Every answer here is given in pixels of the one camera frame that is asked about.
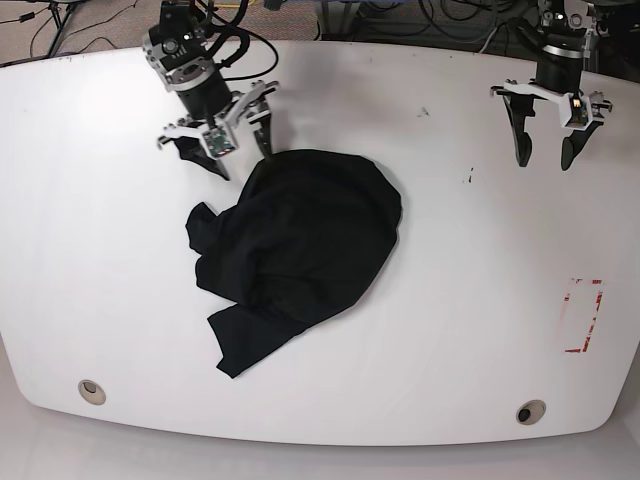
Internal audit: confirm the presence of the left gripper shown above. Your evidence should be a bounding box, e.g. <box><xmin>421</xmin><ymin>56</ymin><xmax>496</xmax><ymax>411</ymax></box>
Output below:
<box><xmin>490</xmin><ymin>59</ymin><xmax>613</xmax><ymax>171</ymax></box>

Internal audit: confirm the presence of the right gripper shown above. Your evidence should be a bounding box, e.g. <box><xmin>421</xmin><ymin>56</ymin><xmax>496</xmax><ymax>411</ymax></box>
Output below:
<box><xmin>157</xmin><ymin>80</ymin><xmax>278</xmax><ymax>181</ymax></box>

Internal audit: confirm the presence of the black t-shirt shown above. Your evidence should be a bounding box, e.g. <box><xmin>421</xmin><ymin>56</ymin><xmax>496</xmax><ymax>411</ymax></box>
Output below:
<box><xmin>186</xmin><ymin>150</ymin><xmax>402</xmax><ymax>377</ymax></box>

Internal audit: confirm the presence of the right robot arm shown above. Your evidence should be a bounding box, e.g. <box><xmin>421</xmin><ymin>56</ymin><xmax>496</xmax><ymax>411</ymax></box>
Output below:
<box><xmin>142</xmin><ymin>1</ymin><xmax>280</xmax><ymax>181</ymax></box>

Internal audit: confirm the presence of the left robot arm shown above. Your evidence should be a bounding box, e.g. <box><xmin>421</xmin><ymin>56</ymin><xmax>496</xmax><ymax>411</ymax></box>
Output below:
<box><xmin>491</xmin><ymin>1</ymin><xmax>613</xmax><ymax>171</ymax></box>

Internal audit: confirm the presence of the red tape rectangle marking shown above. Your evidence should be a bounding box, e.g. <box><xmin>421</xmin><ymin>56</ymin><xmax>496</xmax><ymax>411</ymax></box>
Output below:
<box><xmin>559</xmin><ymin>278</ymin><xmax>604</xmax><ymax>354</ymax></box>

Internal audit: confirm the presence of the black tripod stand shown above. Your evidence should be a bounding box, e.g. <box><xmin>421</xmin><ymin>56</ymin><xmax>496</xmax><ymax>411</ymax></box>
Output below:
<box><xmin>29</xmin><ymin>0</ymin><xmax>81</xmax><ymax>60</ymax></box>

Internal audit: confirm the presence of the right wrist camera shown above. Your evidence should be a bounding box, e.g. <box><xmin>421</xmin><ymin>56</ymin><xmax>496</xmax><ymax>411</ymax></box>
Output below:
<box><xmin>201</xmin><ymin>127</ymin><xmax>238</xmax><ymax>159</ymax></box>

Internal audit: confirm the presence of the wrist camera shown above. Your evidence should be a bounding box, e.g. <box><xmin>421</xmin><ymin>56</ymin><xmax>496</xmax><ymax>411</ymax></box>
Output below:
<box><xmin>558</xmin><ymin>93</ymin><xmax>594</xmax><ymax>131</ymax></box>
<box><xmin>201</xmin><ymin>127</ymin><xmax>238</xmax><ymax>159</ymax></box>

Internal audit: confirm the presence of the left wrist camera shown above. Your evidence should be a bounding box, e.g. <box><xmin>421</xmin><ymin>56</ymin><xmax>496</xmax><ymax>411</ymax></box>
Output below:
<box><xmin>558</xmin><ymin>93</ymin><xmax>594</xmax><ymax>131</ymax></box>

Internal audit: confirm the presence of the right table cable grommet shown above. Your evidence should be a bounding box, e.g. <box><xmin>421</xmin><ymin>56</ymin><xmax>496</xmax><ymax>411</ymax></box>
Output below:
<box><xmin>516</xmin><ymin>399</ymin><xmax>546</xmax><ymax>426</ymax></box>

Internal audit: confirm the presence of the table cable grommet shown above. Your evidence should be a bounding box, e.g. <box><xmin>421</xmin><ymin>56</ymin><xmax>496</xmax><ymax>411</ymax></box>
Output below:
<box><xmin>516</xmin><ymin>399</ymin><xmax>546</xmax><ymax>426</ymax></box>
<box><xmin>78</xmin><ymin>380</ymin><xmax>106</xmax><ymax>406</ymax></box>

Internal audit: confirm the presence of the left table cable grommet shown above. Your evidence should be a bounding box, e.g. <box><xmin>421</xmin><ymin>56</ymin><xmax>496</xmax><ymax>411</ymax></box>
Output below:
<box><xmin>78</xmin><ymin>380</ymin><xmax>106</xmax><ymax>406</ymax></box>

